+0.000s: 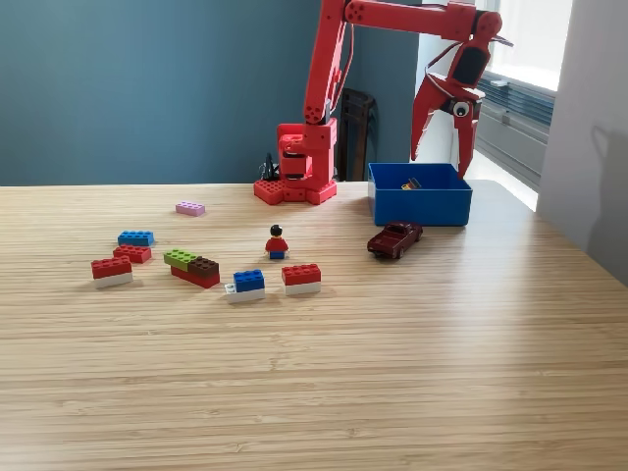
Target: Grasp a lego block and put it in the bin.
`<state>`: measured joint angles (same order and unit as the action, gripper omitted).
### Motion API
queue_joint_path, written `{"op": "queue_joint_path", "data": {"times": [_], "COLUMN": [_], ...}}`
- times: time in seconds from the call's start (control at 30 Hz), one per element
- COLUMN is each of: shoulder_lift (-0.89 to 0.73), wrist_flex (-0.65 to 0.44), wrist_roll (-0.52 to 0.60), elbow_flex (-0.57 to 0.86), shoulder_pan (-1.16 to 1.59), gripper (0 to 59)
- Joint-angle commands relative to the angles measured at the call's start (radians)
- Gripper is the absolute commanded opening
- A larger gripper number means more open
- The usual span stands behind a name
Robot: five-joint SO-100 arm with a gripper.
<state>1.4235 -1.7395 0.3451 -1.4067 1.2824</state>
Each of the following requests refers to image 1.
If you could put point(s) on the blue plastic bin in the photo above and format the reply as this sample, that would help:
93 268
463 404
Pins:
422 208

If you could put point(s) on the green brown red brick stack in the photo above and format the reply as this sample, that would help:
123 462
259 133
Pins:
193 275

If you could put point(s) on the toy figure with red shirt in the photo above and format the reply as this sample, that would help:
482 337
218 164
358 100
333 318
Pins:
277 244

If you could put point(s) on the blue and white brick stack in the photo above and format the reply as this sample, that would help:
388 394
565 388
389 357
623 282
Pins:
248 280

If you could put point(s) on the red flat brick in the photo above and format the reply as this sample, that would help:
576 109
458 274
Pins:
132 254

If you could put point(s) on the dark folded chair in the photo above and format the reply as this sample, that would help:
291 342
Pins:
360 137

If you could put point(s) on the window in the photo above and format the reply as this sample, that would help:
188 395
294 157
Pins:
530 59

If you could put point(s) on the pink flat brick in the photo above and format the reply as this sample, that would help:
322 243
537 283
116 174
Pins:
190 208

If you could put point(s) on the dark red toy car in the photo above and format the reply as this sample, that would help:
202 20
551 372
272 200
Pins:
392 240

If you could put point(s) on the grey vent grille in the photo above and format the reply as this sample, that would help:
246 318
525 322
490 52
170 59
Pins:
525 105

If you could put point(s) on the red and white brick stack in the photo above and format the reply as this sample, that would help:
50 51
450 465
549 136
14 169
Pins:
300 276
112 270

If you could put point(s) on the small yellow toy digger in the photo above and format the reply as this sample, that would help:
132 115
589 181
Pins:
411 185

